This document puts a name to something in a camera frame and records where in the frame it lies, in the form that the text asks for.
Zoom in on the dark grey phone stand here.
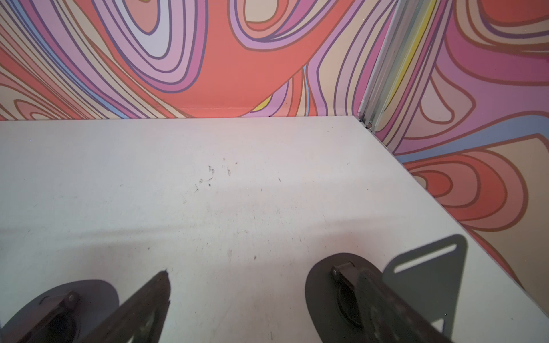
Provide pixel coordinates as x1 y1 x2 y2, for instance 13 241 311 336
305 234 468 342

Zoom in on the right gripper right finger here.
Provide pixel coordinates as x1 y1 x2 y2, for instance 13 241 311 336
357 269 450 342

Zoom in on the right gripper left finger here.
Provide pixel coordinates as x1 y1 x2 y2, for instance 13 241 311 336
81 270 171 343

